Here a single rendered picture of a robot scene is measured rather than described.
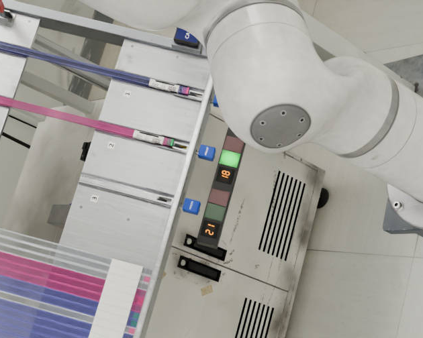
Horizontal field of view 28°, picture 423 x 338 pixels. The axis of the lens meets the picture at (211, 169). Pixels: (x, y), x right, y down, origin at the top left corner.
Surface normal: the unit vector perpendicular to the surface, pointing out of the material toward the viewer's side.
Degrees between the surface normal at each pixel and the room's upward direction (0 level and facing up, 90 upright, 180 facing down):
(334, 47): 90
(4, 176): 90
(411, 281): 0
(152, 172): 48
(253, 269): 90
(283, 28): 63
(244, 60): 16
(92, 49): 90
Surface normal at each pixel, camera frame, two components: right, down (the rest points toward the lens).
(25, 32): -0.04, -0.25
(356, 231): -0.74, -0.36
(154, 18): 0.29, 0.88
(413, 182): 0.00, 0.85
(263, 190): 0.61, -0.03
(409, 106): 0.66, -0.23
